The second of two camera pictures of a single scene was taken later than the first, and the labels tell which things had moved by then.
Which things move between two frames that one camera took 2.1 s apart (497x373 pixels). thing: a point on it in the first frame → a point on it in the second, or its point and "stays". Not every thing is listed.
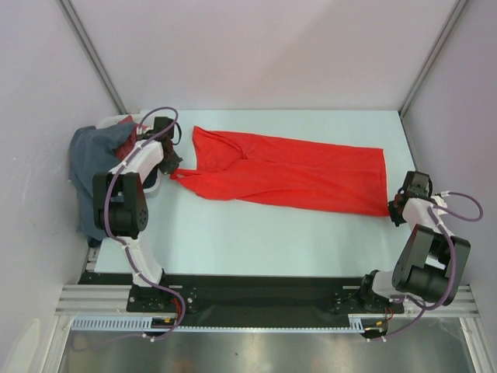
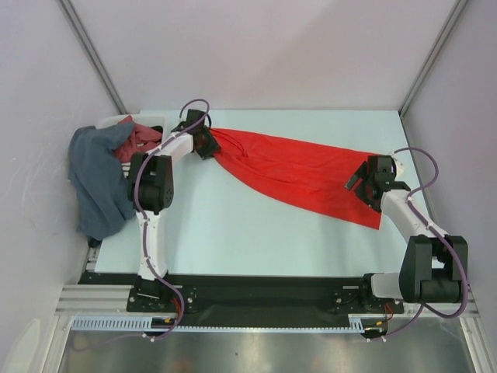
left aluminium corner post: x=75 y=24 stays
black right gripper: x=394 y=214 → x=361 y=172
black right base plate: x=347 y=301 stays
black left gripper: x=172 y=166 → x=213 y=145
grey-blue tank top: x=92 y=150 stays
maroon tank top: x=125 y=149 stays
